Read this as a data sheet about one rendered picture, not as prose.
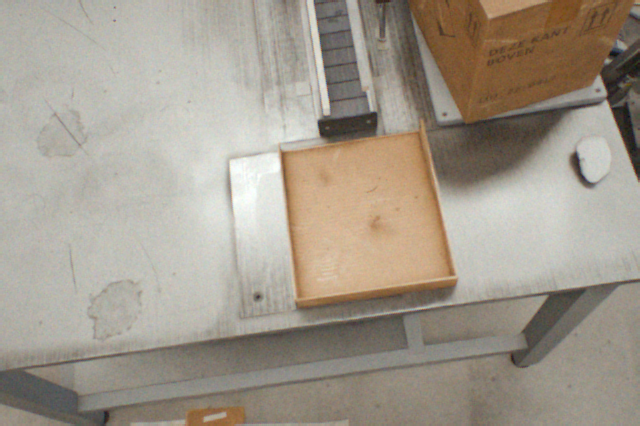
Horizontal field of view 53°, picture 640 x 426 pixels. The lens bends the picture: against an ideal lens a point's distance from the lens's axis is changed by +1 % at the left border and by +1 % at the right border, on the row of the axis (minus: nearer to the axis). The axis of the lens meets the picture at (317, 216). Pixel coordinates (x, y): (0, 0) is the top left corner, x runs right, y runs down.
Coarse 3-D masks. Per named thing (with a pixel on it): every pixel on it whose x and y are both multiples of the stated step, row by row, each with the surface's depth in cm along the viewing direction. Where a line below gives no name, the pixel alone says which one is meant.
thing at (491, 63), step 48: (432, 0) 111; (480, 0) 91; (528, 0) 90; (576, 0) 92; (624, 0) 95; (432, 48) 119; (480, 48) 96; (528, 48) 99; (576, 48) 103; (480, 96) 107; (528, 96) 112
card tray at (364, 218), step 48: (336, 144) 117; (384, 144) 116; (288, 192) 113; (336, 192) 113; (384, 192) 112; (432, 192) 111; (288, 240) 106; (336, 240) 109; (384, 240) 108; (432, 240) 107; (336, 288) 105; (384, 288) 101; (432, 288) 104
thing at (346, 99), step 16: (320, 0) 125; (336, 0) 125; (320, 16) 124; (336, 16) 123; (320, 32) 122; (336, 32) 122; (336, 48) 120; (352, 48) 120; (336, 64) 119; (352, 64) 118; (336, 80) 117; (352, 80) 117; (336, 96) 116; (352, 96) 115; (336, 112) 114; (352, 112) 114; (368, 112) 114
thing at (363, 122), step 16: (304, 0) 126; (304, 16) 124; (304, 32) 123; (368, 64) 118; (320, 96) 121; (368, 96) 115; (320, 112) 115; (320, 128) 116; (336, 128) 117; (352, 128) 117; (368, 128) 118
